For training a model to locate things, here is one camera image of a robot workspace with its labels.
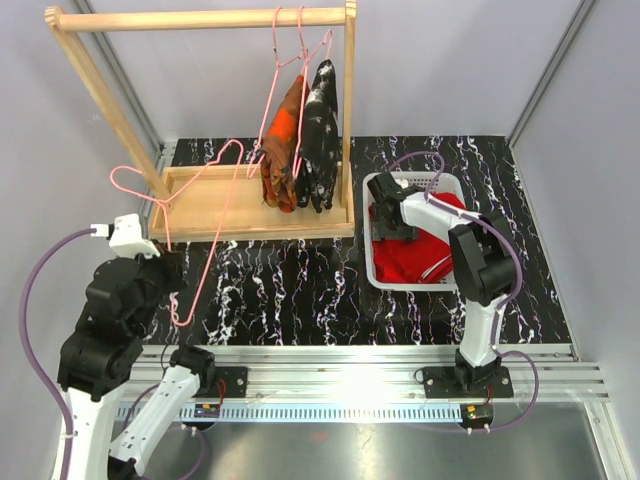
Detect red trousers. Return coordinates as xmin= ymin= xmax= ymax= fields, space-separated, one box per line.
xmin=373 ymin=224 xmax=454 ymax=284

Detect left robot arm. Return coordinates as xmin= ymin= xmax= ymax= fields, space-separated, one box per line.
xmin=56 ymin=251 xmax=217 ymax=479

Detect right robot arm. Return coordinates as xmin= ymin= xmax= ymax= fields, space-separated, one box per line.
xmin=367 ymin=172 xmax=522 ymax=399

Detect black white patterned trousers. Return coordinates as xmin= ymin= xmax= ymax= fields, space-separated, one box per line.
xmin=296 ymin=59 xmax=341 ymax=213

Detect orange patterned trousers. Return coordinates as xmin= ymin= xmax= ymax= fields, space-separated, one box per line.
xmin=260 ymin=75 xmax=304 ymax=213

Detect white plastic basket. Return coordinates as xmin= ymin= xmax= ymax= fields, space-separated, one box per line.
xmin=362 ymin=171 xmax=464 ymax=292

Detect wooden clothes rack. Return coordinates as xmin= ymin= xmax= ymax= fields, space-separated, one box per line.
xmin=45 ymin=1 xmax=357 ymax=242

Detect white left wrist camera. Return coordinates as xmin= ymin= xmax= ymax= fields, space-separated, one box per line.
xmin=90 ymin=213 xmax=161 ymax=259

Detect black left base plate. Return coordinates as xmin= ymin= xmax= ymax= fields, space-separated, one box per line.
xmin=209 ymin=366 xmax=249 ymax=399

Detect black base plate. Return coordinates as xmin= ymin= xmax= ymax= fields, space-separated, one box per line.
xmin=209 ymin=366 xmax=249 ymax=399
xmin=419 ymin=366 xmax=514 ymax=399

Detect white slotted cable duct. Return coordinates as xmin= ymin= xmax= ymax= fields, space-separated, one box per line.
xmin=119 ymin=403 xmax=494 ymax=422

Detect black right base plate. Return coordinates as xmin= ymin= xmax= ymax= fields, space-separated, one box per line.
xmin=419 ymin=366 xmax=514 ymax=399

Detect aluminium mounting rail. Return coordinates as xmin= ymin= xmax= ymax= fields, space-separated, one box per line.
xmin=119 ymin=344 xmax=611 ymax=401

